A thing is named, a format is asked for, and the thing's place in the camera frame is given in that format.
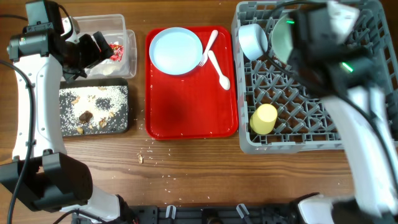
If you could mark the red serving tray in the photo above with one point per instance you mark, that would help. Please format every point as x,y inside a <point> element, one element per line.
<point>193,105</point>

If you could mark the black waste tray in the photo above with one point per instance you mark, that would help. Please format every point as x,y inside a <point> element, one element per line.
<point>93,109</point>

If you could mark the food scrap on table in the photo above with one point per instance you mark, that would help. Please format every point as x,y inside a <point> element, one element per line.
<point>140,159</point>

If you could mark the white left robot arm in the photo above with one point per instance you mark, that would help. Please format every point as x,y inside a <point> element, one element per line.
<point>42,175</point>

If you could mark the grey dishwasher rack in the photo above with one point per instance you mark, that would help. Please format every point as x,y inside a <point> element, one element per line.
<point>303,123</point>

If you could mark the yellow cup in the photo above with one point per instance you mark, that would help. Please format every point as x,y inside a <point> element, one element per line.
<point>263,119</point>

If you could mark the light blue bowl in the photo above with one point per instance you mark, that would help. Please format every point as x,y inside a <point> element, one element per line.
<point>253,41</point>

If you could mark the pink plastic fork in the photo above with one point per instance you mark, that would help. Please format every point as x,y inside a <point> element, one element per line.
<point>211,40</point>

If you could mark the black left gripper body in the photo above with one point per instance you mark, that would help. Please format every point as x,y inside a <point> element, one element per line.
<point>84,54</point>

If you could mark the black mounting rail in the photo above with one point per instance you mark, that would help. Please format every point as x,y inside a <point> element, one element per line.
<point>268,214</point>

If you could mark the green bowl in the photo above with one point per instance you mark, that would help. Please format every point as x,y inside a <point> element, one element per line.
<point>281,39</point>

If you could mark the white napkin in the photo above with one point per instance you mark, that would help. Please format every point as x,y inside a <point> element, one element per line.
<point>106,68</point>

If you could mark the red snack wrapper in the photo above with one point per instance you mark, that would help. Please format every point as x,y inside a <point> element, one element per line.
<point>118,52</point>

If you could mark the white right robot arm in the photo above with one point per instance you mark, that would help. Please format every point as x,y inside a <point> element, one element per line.
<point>344,78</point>

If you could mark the white plastic spoon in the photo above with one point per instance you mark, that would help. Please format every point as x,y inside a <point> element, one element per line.
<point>223,80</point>

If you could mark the clear plastic bin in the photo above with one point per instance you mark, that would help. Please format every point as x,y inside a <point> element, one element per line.
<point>113,28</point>

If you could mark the rice and food waste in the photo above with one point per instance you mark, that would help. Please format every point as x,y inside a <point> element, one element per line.
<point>93,109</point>

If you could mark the light blue plate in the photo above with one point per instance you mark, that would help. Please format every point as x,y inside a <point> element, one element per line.
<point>175,51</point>

